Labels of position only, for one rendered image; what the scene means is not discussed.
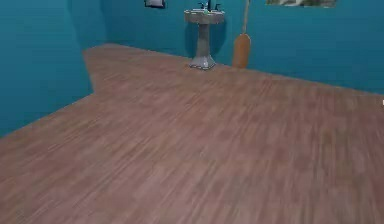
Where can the wide framed wall picture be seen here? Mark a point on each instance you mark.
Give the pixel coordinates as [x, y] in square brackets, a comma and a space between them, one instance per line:
[301, 2]

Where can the black framed wall picture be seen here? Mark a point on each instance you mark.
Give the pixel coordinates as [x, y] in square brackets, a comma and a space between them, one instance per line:
[154, 3]

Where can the black sink faucet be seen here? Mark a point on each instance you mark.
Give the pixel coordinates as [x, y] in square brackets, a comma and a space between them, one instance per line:
[209, 5]

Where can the grey pedestal sink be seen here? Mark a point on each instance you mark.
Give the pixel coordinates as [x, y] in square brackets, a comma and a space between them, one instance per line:
[203, 40]

